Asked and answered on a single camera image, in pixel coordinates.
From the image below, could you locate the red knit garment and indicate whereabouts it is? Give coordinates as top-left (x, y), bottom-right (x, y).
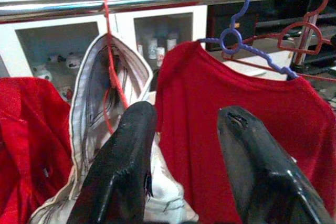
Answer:
top-left (0, 76), bottom-right (74, 224)

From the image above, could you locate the red plastic hanger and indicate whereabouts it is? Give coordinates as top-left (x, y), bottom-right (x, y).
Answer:
top-left (222, 0), bottom-right (336, 83)

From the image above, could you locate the black shelf unit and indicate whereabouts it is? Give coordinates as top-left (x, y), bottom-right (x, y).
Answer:
top-left (188, 0), bottom-right (336, 78)

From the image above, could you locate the black white cow figurine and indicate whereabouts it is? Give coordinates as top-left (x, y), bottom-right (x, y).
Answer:
top-left (31, 63), bottom-right (53, 81)
top-left (47, 54), bottom-right (66, 64)
top-left (65, 52), bottom-right (85, 70)

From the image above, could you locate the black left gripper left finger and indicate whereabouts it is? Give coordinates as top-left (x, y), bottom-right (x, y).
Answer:
top-left (67, 100), bottom-right (158, 224)

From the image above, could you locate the thin red wire hanger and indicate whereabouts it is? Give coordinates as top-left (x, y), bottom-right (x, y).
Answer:
top-left (100, 0), bottom-right (130, 134)

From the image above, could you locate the white glass-door cabinet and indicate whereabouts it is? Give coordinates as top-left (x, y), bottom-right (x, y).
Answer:
top-left (0, 0), bottom-right (208, 104)

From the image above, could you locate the purple plastic hanger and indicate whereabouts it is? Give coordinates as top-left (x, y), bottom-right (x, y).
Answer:
top-left (197, 0), bottom-right (299, 81)

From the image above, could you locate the red t-shirt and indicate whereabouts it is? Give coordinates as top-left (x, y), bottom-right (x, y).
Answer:
top-left (154, 40), bottom-right (336, 224)

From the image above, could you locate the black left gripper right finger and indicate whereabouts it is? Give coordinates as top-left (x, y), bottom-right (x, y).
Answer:
top-left (217, 105), bottom-right (335, 224)

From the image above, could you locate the white grey patterned garment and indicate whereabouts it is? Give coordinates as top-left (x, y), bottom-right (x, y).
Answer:
top-left (28, 31), bottom-right (200, 224)

